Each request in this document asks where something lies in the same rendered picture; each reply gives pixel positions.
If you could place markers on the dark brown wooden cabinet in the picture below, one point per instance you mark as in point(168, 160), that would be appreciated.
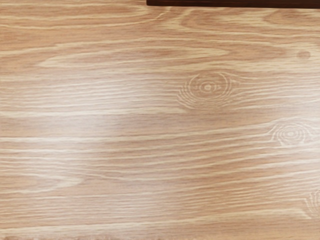
point(232, 2)

